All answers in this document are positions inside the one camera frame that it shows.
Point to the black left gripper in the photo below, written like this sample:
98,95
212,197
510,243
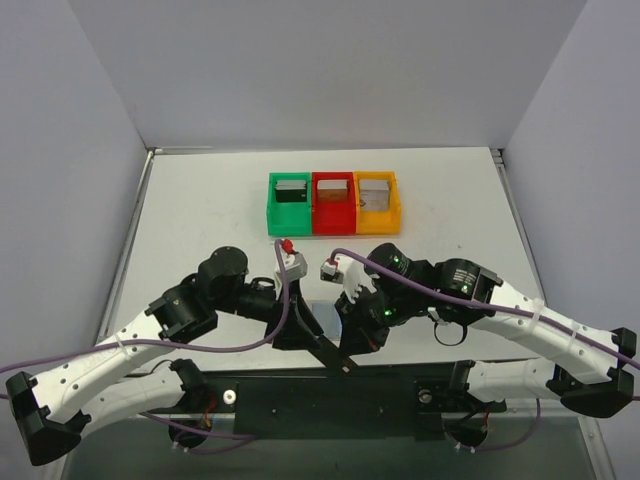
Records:
288,321

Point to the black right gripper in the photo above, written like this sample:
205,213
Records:
357,323

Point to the beige leather card holder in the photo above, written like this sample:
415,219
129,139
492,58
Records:
328,318

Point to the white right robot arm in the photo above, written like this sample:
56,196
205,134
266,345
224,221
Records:
582,367

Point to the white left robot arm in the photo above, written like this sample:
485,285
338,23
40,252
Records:
83,392

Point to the cards in red bin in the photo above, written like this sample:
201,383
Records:
332,190

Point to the black cards in green bin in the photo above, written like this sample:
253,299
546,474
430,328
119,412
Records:
290,191

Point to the cards in yellow bin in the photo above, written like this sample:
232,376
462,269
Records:
374,195

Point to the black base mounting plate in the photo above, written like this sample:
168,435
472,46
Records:
372,402

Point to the red plastic bin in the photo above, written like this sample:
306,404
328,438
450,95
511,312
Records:
333,219

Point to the green plastic bin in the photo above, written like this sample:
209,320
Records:
288,219

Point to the yellow plastic bin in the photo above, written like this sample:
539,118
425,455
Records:
379,223

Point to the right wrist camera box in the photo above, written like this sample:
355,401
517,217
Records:
344,271

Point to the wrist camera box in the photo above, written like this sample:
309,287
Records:
344,271
289,267

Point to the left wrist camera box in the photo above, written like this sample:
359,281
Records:
289,267

